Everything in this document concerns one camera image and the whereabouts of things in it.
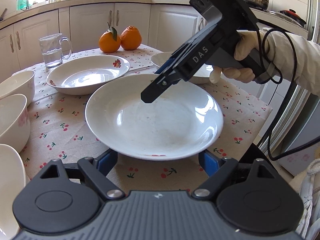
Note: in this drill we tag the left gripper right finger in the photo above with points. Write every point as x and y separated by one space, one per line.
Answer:
218 169

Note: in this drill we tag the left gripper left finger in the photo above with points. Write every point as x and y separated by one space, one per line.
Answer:
95 171

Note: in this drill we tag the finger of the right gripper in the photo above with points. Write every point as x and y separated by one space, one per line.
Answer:
158 86
169 65

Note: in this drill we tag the large white fruit plate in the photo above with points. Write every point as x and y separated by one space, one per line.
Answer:
184 121

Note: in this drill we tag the white bowl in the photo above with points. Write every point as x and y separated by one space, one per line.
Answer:
15 123
20 83
13 180

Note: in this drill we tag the right sleeve forearm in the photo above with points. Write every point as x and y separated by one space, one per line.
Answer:
293 56

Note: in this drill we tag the white kitchen cabinets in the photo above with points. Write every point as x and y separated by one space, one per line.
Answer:
162 26

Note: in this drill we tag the gloved right hand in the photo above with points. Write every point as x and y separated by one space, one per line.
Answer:
249 40

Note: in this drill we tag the bumpy orange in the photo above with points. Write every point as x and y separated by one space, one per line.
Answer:
130 38

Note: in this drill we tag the cherry print tablecloth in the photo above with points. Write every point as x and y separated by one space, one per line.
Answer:
58 131

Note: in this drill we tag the orange with leaf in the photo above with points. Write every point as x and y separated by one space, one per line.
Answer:
110 41

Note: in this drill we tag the glass water mug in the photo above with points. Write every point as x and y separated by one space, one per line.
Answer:
51 49

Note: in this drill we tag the green dish soap bottle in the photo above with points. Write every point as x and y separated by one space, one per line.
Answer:
22 4

